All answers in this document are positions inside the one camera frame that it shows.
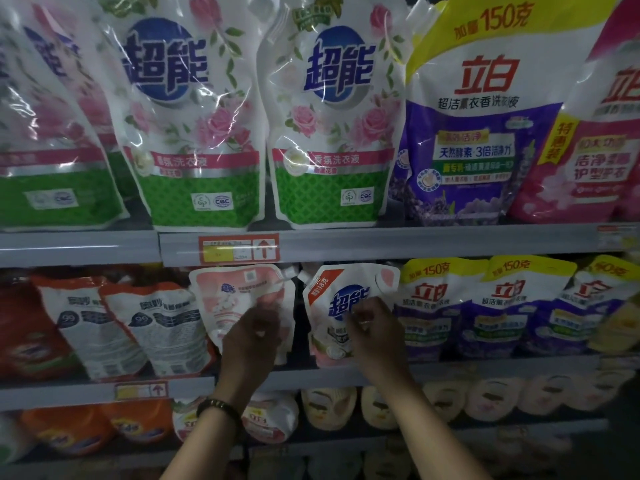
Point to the person's right hand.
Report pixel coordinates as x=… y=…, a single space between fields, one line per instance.
x=380 y=340

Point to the person's left hand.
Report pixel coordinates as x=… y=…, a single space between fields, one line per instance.
x=250 y=350

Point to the grey metal shelf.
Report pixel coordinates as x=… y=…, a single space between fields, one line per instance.
x=80 y=247

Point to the magenta Liby pouch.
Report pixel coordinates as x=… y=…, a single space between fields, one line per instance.
x=590 y=165

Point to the person's right forearm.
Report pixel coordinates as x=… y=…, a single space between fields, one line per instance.
x=435 y=435

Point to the row of red detergent bottles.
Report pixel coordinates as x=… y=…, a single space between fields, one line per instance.
x=30 y=340

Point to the white pink-label bottle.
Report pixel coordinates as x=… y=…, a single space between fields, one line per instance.
x=270 y=420

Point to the white green-label bottle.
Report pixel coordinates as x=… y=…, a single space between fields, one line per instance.
x=187 y=420

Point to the red-framed price tag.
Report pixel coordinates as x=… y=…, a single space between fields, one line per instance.
x=142 y=391
x=238 y=249
x=618 y=237

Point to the row of pale yellow bottles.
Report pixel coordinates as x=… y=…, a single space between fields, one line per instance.
x=500 y=395

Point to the row of pale round packs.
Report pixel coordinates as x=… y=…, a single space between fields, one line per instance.
x=520 y=450

